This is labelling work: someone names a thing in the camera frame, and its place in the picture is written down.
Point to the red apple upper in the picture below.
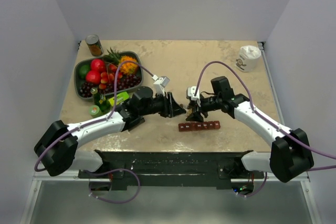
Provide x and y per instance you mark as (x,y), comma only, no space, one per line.
(98,65)

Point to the red apple lower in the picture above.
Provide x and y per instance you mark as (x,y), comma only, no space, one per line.
(93,77)

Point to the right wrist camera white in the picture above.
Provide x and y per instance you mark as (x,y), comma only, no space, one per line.
(192,93)

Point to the dark grape bunch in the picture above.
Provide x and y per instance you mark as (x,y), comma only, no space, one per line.
(127,82)

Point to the white paper cup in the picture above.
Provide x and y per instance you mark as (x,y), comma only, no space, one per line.
(247,58)

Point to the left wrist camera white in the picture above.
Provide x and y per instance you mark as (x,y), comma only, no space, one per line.
(160,83)

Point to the tin can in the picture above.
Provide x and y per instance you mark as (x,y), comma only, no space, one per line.
(94,45)

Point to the red apple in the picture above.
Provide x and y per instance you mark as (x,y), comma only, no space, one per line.
(93,77)
(98,65)

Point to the green lime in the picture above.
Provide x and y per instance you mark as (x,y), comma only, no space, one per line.
(83,70)

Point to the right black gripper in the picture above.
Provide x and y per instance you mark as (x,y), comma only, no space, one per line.
(197,109)

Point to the green glass bottle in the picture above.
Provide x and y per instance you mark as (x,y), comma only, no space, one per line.
(100,101)

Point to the grey fruit tray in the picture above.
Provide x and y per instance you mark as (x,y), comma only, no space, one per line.
(113,58)

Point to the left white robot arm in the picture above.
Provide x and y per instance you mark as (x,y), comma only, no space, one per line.
(58,148)

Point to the small pill bottle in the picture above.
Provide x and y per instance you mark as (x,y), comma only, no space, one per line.
(189,110)

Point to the green cap bottle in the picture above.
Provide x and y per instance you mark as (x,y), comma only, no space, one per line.
(95,111)

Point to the orange spiky fruit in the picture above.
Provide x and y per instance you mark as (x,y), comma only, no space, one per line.
(129,66)

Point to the razor package box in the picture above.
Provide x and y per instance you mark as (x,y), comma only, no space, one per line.
(120,98)

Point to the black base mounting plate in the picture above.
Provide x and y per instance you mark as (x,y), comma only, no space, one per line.
(165,169)

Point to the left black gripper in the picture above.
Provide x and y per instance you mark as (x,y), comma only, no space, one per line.
(171,108)

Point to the strawberries pile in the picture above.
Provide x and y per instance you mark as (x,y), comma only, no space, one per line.
(108,77)

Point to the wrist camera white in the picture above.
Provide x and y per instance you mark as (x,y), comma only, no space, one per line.
(192,93)
(160,83)

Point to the red weekly pill organizer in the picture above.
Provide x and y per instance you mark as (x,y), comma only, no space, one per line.
(199,126)

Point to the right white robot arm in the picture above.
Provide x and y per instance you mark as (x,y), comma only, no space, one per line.
(288,157)

